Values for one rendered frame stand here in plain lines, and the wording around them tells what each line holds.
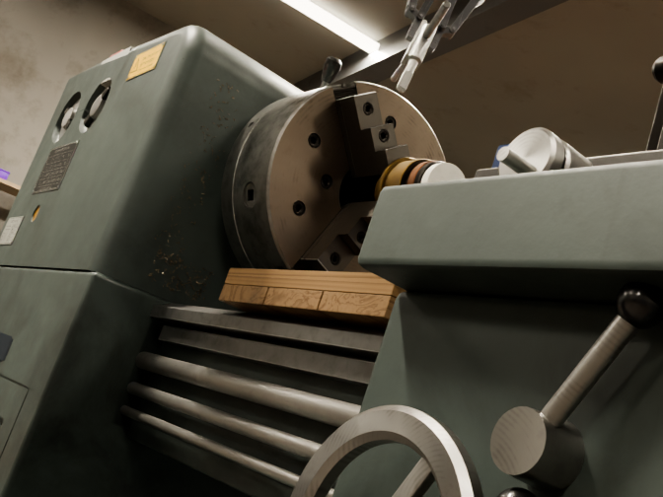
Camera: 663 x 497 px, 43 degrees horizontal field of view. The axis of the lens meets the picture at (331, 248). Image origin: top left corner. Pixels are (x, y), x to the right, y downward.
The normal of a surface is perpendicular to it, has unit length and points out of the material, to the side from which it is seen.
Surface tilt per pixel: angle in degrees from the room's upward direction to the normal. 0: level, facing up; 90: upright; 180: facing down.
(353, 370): 90
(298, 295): 90
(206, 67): 90
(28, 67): 90
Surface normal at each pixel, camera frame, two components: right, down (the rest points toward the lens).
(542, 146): -0.75, -0.39
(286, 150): 0.58, 0.00
